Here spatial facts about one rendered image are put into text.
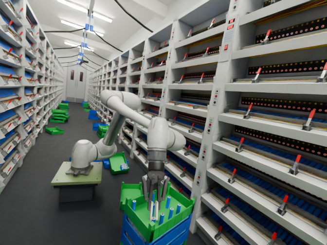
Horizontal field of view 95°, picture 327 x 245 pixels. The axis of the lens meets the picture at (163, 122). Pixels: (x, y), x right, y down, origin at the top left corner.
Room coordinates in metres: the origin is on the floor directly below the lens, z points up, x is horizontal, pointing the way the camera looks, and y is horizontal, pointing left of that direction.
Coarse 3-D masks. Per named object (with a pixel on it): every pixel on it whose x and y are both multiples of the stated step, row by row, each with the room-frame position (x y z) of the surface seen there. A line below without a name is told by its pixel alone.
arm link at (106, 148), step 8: (128, 96) 1.13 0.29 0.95; (136, 96) 1.21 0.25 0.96; (128, 104) 1.13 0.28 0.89; (136, 104) 1.18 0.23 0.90; (112, 120) 1.24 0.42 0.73; (120, 120) 1.22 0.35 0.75; (112, 128) 1.25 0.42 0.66; (120, 128) 1.28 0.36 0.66; (104, 136) 1.33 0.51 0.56; (112, 136) 1.28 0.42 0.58; (96, 144) 1.35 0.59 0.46; (104, 144) 1.32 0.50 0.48; (112, 144) 1.37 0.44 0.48; (104, 152) 1.31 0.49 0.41; (112, 152) 1.38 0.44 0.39
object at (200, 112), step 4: (164, 100) 1.60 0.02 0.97; (168, 100) 1.63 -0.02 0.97; (172, 100) 1.63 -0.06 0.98; (176, 100) 1.68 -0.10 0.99; (192, 100) 1.51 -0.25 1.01; (196, 100) 1.47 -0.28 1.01; (200, 100) 1.41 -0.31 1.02; (204, 100) 1.37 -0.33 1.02; (168, 104) 1.55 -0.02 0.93; (172, 104) 1.53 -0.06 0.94; (172, 108) 1.49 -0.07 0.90; (176, 108) 1.43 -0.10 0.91; (180, 108) 1.38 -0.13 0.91; (184, 108) 1.32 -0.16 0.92; (188, 108) 1.28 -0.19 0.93; (192, 108) 1.25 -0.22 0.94; (208, 108) 1.10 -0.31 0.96; (188, 112) 1.28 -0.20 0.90; (192, 112) 1.24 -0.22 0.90; (196, 112) 1.20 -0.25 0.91; (200, 112) 1.16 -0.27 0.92; (204, 112) 1.12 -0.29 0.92; (204, 116) 1.13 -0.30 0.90
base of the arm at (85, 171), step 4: (72, 168) 1.20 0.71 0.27; (76, 168) 1.19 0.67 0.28; (80, 168) 1.20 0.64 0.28; (84, 168) 1.22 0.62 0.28; (88, 168) 1.25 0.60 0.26; (68, 172) 1.17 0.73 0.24; (72, 172) 1.18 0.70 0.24; (76, 172) 1.16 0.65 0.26; (80, 172) 1.19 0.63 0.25; (84, 172) 1.21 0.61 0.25; (88, 172) 1.22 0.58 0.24
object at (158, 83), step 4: (160, 76) 2.10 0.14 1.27; (148, 80) 2.25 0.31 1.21; (152, 80) 2.28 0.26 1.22; (156, 80) 2.22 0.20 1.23; (160, 80) 2.11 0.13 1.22; (144, 84) 2.21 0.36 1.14; (148, 84) 2.04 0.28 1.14; (152, 84) 1.98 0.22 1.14; (156, 84) 1.84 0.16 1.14; (160, 84) 1.78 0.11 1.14
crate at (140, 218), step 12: (156, 192) 0.80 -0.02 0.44; (168, 192) 0.85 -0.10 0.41; (144, 204) 0.73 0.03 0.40; (192, 204) 0.72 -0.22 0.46; (132, 216) 0.61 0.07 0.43; (144, 216) 0.65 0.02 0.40; (180, 216) 0.65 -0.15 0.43; (144, 228) 0.55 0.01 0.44; (156, 228) 0.54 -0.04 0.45; (168, 228) 0.60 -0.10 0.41
